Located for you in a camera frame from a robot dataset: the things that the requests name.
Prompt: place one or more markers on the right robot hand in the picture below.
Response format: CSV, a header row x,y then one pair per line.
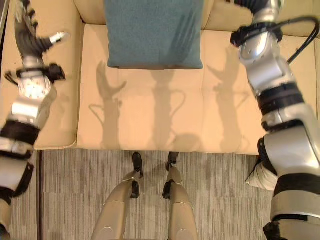
x,y
243,4

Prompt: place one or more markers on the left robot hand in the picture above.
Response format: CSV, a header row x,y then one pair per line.
x,y
26,42

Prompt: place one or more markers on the teal square cushion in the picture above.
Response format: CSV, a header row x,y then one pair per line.
x,y
153,32

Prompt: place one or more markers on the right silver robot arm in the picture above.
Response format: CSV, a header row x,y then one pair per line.
x,y
282,117

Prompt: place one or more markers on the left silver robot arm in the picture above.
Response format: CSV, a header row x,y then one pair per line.
x,y
22,120

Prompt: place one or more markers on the beige sofa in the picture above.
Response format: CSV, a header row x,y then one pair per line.
x,y
160,75

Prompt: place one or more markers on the white cushion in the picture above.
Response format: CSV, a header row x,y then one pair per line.
x,y
261,176

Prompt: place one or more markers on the left silver robot leg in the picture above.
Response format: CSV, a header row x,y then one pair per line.
x,y
122,200

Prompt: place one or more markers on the silver robot leg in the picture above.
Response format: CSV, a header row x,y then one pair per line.
x,y
178,200
122,200

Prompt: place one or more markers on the right silver robot leg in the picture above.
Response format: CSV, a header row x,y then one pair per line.
x,y
178,200

